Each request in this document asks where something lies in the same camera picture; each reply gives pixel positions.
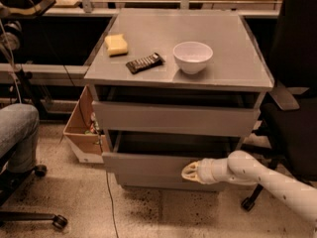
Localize black office chair right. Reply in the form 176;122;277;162
240;0;317;212

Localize grey drawer cabinet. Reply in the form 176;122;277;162
85;9;273;190

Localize cardboard box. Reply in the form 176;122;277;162
63;86;108;164

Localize black floor cable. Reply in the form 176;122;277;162
33;13;121;238

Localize yellow sponge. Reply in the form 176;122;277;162
104;34;128;57

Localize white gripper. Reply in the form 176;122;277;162
181;159;216;184

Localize headphones on stand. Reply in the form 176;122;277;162
0;21;22;51

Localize grey top drawer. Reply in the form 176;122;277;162
92;86;260;137

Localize black office chair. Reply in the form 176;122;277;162
0;146;68;231
240;0;317;212

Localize person leg in jeans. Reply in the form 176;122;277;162
0;103;40;173

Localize grey drawer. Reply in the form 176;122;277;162
92;86;260;137
101;130;242;180

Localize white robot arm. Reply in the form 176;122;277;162
181;150;317;226

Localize black office chair left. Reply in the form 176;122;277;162
0;146;68;231

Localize white bowl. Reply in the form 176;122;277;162
173;42;213;74

